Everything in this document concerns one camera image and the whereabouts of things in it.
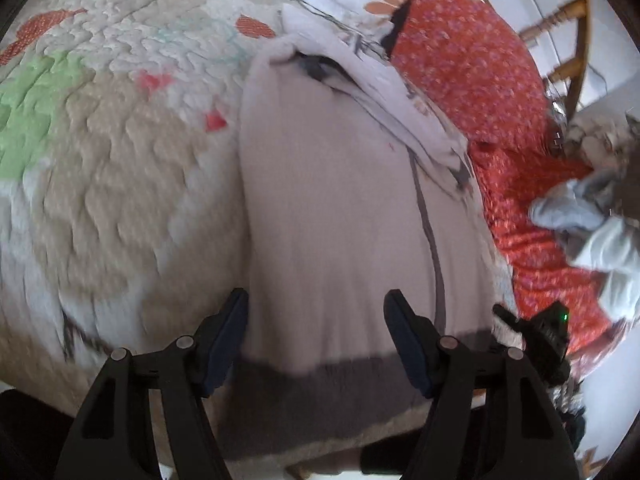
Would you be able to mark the red floral cloth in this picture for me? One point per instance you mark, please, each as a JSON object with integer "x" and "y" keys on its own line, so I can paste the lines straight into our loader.
{"x": 480, "y": 80}

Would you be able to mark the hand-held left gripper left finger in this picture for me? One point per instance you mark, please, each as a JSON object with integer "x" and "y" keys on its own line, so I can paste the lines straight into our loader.
{"x": 227, "y": 330}

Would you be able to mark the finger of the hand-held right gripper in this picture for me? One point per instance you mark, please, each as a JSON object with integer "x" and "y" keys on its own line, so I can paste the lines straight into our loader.
{"x": 506, "y": 316}

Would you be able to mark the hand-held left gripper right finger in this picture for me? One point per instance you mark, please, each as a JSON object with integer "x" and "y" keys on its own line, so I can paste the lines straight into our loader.
{"x": 407, "y": 335}

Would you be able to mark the wooden chair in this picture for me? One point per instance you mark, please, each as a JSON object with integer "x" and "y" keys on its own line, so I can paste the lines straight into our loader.
{"x": 560, "y": 25}

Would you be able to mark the light lavender garment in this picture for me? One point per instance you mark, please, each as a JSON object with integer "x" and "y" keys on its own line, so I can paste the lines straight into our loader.
{"x": 385, "y": 100}

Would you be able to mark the pink sweater with grey trim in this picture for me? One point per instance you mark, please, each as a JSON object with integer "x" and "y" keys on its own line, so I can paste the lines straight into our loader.
{"x": 335, "y": 240}

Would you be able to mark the patchwork quilted bedspread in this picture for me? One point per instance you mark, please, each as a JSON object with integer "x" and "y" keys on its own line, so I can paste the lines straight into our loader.
{"x": 115, "y": 160}

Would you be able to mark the light blue garment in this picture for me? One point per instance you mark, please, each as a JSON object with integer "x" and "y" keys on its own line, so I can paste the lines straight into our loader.
{"x": 585, "y": 230}

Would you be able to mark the grey patterned cloth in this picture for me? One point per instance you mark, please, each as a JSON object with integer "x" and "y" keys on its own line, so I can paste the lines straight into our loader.
{"x": 600, "y": 140}

